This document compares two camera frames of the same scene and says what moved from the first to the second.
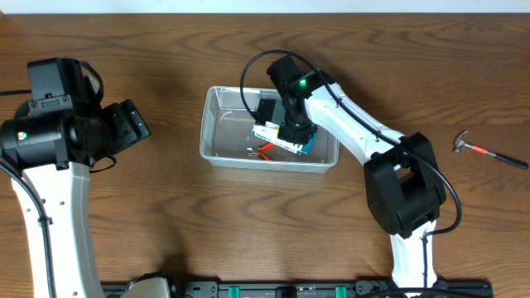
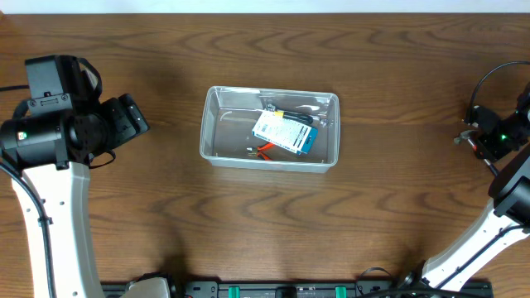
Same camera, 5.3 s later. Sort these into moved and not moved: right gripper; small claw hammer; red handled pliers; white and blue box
Moved: small claw hammer; right gripper
Not moved: red handled pliers; white and blue box
